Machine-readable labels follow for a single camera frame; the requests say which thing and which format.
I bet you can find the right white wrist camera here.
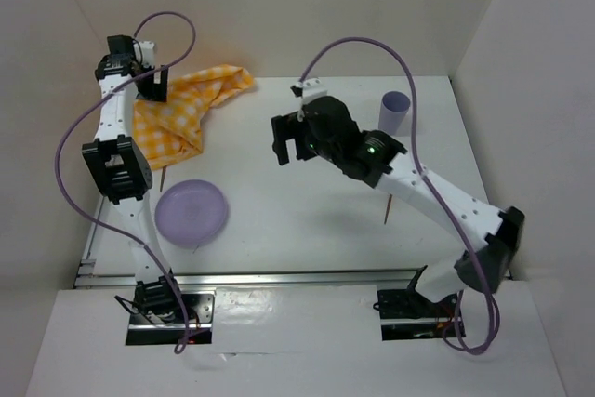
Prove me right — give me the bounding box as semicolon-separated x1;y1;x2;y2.
290;78;327;105

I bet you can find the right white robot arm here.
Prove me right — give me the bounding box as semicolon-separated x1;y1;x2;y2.
271;96;525;315

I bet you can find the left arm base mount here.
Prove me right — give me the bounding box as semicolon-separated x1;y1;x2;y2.
114;291;216;346

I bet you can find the yellow checkered cloth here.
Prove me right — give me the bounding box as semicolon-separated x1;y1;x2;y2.
133;64;255;171

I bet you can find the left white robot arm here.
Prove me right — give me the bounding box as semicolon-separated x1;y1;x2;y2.
82;35;185;324

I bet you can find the copper spoon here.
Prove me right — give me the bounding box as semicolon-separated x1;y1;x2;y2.
159;166;167;192

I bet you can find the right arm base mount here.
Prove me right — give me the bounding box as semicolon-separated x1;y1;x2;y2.
373;289;466;341

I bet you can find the purple plastic cup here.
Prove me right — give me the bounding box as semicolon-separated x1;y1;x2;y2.
377;91;411;135

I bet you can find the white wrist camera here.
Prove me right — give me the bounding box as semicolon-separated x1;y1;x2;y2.
133;39;156;67
290;78;327;105

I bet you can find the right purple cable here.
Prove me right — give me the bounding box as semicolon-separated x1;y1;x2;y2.
299;36;499;356

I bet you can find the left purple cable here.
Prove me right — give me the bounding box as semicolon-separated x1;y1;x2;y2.
55;11;210;355

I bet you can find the purple plastic plate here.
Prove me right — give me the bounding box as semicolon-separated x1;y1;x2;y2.
154;179;229;249

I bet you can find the copper fork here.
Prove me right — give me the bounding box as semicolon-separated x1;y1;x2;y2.
383;194;392;225

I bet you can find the purple cable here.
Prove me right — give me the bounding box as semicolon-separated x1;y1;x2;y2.
299;36;499;356
55;11;210;355

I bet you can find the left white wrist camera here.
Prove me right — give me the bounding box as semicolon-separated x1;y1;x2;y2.
133;39;156;67

